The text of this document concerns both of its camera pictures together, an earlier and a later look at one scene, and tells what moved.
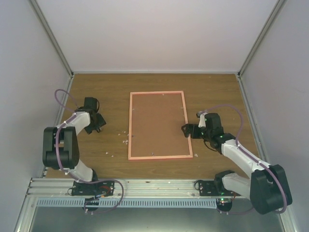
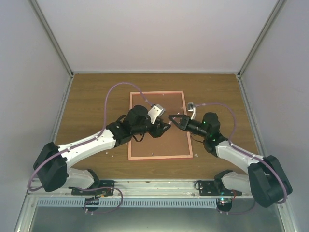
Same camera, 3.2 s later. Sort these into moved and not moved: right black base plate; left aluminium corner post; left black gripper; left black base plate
Moved: left black gripper
Not moved: left black base plate; right black base plate; left aluminium corner post
